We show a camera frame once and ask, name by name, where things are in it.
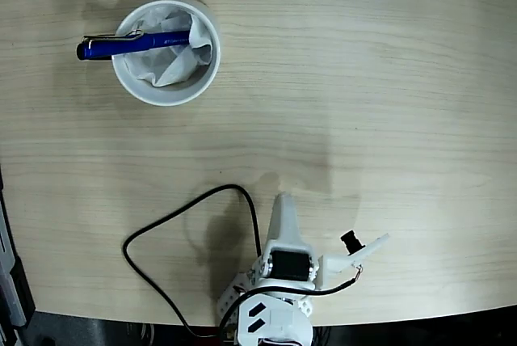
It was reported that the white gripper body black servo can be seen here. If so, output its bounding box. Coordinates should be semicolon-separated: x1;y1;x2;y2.
250;240;323;293

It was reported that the blue pen with metal clip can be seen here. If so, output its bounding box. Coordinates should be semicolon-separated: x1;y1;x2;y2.
75;29;193;61

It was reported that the crumpled white tissue paper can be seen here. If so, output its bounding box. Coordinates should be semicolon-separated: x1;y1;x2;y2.
123;6;213;88

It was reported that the black camera on white mount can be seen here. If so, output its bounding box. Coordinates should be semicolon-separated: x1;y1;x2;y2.
318;230;391;293

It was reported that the black cable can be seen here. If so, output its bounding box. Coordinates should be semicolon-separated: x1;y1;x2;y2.
123;184;364;339

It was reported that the white mug with black handle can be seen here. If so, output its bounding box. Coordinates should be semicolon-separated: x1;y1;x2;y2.
82;0;222;108

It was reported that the gray and black bracket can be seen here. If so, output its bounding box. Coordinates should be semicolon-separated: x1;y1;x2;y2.
0;163;38;346

